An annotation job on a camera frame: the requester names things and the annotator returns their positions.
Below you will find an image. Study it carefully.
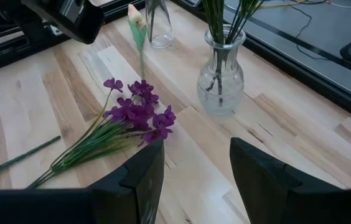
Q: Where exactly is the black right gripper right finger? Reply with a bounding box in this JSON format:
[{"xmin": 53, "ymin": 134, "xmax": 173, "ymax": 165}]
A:
[{"xmin": 229, "ymin": 137, "xmax": 351, "ymax": 224}]

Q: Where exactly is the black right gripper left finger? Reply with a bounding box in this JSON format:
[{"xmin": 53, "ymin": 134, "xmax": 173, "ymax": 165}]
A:
[{"xmin": 0, "ymin": 139, "xmax": 166, "ymax": 224}]

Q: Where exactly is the ribbed clear glass vase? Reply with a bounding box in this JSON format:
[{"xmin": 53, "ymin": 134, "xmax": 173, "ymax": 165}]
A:
[{"xmin": 196, "ymin": 24, "xmax": 247, "ymax": 116}]

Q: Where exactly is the peach artificial tulip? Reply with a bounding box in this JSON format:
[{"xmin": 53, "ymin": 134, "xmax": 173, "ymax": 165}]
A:
[{"xmin": 127, "ymin": 3, "xmax": 148, "ymax": 81}]

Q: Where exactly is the smooth clear glass vase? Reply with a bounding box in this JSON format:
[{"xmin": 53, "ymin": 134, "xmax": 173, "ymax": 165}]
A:
[{"xmin": 145, "ymin": 0, "xmax": 174, "ymax": 50}]

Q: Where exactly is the black floor cable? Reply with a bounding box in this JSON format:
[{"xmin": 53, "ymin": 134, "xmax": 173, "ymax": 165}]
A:
[{"xmin": 289, "ymin": 4, "xmax": 330, "ymax": 62}]

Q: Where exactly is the white floor cable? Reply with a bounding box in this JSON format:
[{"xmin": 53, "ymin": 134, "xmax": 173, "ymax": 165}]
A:
[{"xmin": 326, "ymin": 0, "xmax": 351, "ymax": 9}]

